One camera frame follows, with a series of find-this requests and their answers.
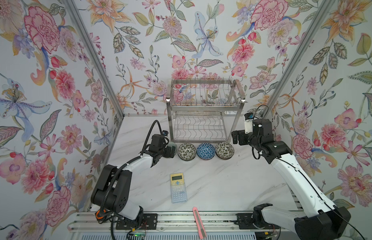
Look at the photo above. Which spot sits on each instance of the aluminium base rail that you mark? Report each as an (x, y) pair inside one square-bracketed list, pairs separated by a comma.
[(166, 222)]

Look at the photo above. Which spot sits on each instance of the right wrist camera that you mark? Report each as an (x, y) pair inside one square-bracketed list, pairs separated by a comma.
[(249, 117)]

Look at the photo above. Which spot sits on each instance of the blue patterned ceramic bowl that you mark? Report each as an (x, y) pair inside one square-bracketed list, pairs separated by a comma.
[(206, 151)]

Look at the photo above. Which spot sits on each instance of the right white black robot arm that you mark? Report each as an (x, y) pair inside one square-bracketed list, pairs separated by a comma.
[(321, 218)]

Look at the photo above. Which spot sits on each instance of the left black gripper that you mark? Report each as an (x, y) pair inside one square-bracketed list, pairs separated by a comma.
[(168, 153)]

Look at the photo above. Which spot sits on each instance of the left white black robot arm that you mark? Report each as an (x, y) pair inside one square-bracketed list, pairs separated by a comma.
[(112, 189)]

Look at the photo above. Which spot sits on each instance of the yellow blue calculator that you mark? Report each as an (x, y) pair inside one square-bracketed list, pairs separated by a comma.
[(178, 188)]

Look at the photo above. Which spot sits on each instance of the pink utility knife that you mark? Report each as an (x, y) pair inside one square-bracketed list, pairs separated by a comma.
[(201, 229)]

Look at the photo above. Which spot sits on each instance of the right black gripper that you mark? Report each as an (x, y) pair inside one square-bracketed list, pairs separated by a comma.
[(241, 134)]

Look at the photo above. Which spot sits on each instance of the black white floral bowl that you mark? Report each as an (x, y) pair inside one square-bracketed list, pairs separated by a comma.
[(187, 152), (224, 150)]

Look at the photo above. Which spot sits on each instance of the steel two-tier dish rack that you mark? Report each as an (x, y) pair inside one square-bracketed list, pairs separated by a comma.
[(204, 110)]

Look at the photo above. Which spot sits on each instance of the pale green ceramic bowl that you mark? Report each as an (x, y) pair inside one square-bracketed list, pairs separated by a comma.
[(172, 149)]

